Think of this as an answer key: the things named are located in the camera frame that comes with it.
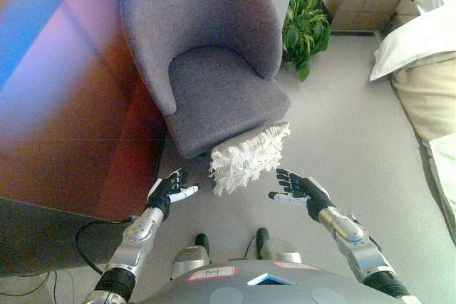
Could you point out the beige bed duvet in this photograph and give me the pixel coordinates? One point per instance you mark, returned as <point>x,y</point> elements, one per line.
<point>431,101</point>

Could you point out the silver left robot leg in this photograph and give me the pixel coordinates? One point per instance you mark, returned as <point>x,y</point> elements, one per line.
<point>189,259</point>

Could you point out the black right robot foot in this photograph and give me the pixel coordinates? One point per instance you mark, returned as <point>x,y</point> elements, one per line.
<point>262,236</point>

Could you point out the green leafy potted plant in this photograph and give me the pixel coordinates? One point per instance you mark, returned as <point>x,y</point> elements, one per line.
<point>303,30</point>

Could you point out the white fluffy duster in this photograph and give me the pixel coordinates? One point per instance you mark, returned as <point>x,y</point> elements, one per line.
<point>246,158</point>

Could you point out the black left robot foot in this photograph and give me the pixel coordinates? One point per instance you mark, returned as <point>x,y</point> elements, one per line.
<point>202,240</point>

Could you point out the grey robot torso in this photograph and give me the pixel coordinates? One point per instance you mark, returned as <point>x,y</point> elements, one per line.
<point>270,288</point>

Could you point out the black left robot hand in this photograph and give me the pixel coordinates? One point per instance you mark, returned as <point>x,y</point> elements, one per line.
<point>164,192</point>

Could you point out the grey fabric armchair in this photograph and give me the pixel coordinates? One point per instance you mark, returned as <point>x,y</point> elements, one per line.
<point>221,97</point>

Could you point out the large white bed pillow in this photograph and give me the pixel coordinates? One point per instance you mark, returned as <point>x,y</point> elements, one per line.
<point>417,37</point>

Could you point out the dark glossy table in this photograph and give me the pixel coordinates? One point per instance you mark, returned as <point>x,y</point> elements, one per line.
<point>71,122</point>

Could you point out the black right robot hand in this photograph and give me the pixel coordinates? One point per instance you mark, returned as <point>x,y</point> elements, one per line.
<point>306,192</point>

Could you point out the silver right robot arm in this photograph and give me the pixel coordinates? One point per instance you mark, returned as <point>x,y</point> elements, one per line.
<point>360,247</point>

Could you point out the black robot foot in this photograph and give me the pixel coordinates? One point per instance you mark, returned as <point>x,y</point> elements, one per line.
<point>202,240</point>
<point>262,236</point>

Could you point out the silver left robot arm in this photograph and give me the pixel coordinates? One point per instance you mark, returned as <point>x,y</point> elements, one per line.
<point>132,247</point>

